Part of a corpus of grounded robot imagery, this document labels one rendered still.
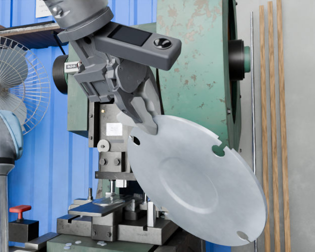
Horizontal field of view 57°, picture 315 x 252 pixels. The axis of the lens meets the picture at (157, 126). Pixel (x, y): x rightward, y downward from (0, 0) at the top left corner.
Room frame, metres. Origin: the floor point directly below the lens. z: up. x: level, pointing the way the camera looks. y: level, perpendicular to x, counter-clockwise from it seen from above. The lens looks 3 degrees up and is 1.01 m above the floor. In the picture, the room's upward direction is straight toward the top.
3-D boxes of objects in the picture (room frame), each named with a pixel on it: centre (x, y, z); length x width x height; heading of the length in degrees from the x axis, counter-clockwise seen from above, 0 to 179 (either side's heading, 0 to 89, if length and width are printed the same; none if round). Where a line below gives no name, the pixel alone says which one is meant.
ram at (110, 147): (1.23, 0.16, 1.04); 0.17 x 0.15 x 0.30; 162
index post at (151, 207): (1.09, 0.02, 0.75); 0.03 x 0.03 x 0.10; 72
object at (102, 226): (1.10, 0.20, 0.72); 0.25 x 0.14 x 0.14; 162
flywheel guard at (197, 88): (1.26, -0.20, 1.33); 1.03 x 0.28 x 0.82; 162
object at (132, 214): (1.27, 0.15, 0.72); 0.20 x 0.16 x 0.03; 72
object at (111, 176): (1.27, 0.15, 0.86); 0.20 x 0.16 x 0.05; 72
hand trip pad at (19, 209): (1.15, 0.54, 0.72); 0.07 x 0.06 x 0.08; 162
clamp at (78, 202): (1.32, 0.31, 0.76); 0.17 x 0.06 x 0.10; 72
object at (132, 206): (1.26, 0.15, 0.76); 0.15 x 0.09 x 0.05; 72
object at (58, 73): (1.36, 0.38, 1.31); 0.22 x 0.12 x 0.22; 162
